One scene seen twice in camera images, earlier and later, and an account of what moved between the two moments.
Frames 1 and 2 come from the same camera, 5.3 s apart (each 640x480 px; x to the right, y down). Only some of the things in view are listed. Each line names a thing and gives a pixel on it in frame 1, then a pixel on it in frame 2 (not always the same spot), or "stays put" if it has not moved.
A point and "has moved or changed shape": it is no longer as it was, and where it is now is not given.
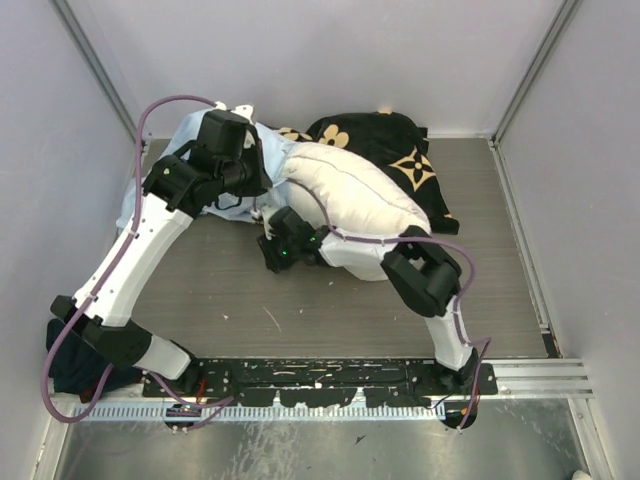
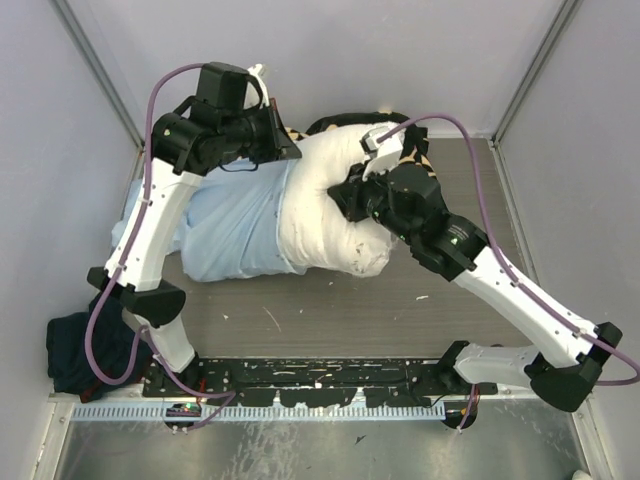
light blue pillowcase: [275, 149] has moved or changed shape
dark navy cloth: [79, 368] stays put
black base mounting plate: [340, 381] stays put
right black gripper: [273, 260] → [348, 192]
